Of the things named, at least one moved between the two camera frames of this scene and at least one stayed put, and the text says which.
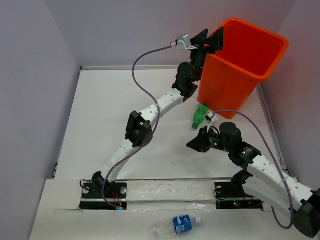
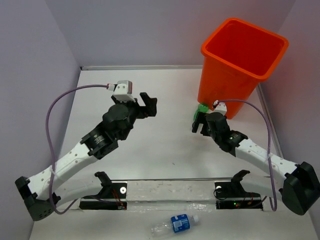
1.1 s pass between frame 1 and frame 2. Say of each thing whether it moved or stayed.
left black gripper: moved
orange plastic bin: stayed
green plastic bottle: stayed
